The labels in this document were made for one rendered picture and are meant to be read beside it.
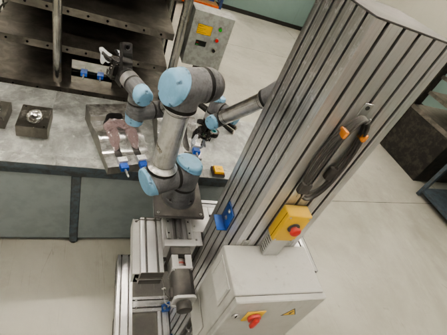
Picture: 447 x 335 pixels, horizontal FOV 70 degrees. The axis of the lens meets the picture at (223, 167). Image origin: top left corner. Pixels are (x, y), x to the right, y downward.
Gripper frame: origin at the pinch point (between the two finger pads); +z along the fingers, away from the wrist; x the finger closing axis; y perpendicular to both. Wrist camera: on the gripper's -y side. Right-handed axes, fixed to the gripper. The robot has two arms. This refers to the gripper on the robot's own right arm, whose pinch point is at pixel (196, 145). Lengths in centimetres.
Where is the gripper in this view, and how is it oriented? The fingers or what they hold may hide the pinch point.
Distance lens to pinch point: 194.8
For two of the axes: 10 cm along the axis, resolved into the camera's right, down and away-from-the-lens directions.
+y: 2.5, 6.2, -7.5
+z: -4.0, 7.7, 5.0
